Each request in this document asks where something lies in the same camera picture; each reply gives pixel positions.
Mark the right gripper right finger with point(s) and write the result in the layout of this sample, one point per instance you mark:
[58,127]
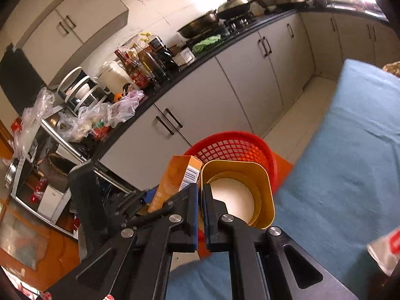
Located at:
[265,263]

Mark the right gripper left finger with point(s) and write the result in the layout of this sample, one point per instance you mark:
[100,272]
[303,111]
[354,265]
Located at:
[135,263]

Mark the yellow plastic cup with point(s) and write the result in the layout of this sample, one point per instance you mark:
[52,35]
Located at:
[245,189]

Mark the orange cardboard box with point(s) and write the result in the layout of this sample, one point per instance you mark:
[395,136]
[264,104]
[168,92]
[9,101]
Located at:
[181,171]

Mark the red white wet wipe pack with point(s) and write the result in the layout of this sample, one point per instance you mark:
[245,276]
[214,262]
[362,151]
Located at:
[385,251]

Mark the lower kitchen cabinets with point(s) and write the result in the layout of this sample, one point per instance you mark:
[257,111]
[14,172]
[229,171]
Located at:
[244,86]

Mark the blue table cloth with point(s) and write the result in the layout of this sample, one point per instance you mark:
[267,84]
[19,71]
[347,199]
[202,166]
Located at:
[343,192]

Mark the red plastic basket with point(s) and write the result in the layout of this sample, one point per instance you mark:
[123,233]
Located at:
[237,146]

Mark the clear plastic bags on counter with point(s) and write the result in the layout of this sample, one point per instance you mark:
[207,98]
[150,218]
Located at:
[75,128]

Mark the white dish rack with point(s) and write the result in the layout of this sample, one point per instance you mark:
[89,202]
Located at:
[77,89]

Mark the red label sauce bottle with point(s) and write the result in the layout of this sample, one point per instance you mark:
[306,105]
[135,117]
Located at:
[134,71]

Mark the white jug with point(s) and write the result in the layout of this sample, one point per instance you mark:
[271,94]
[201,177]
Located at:
[114,77]

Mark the dark soy sauce bottle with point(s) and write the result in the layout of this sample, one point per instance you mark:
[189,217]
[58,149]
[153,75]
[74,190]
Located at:
[164,55]

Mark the green cloth on counter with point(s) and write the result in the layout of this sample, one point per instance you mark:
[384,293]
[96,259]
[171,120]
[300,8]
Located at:
[202,45]

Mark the black wok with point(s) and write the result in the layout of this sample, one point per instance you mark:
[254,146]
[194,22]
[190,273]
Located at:
[200,25]

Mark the lidded frying pan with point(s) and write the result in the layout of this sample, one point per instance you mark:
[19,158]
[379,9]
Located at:
[233,8]

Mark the upper wall cabinets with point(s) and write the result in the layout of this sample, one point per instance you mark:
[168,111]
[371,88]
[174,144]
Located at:
[57,35]

